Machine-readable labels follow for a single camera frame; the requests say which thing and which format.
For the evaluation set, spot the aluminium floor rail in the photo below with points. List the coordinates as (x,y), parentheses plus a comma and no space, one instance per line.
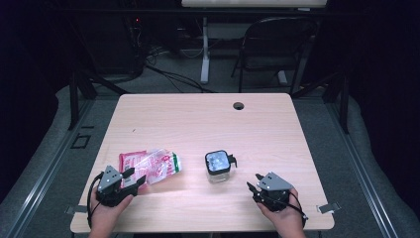
(363,172)
(49,168)

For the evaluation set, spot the white desk with white legs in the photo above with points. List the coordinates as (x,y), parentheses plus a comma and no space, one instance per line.
(254,2)

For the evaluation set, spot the dark equipment with red light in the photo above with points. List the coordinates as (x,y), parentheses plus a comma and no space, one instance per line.
(137,20)

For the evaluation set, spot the grey metal table bracket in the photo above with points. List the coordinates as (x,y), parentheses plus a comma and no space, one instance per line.
(77,209)
(328,208)

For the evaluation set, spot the person's right hand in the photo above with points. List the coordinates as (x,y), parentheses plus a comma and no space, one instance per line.
(287,218)

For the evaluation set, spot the black folding chair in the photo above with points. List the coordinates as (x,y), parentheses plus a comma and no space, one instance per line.
(277,36)

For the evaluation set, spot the red and clear plastic bag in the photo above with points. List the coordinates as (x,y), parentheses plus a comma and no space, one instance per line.
(158,165)

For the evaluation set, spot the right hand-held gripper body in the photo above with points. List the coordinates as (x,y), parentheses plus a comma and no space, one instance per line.
(274,185)

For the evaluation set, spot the black metal frame stand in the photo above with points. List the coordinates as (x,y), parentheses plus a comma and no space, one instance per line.
(73,99)
(343,102)

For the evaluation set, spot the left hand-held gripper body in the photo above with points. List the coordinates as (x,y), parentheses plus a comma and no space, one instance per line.
(109,180)

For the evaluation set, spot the person's left hand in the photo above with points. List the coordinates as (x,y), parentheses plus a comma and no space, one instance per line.
(104,216)

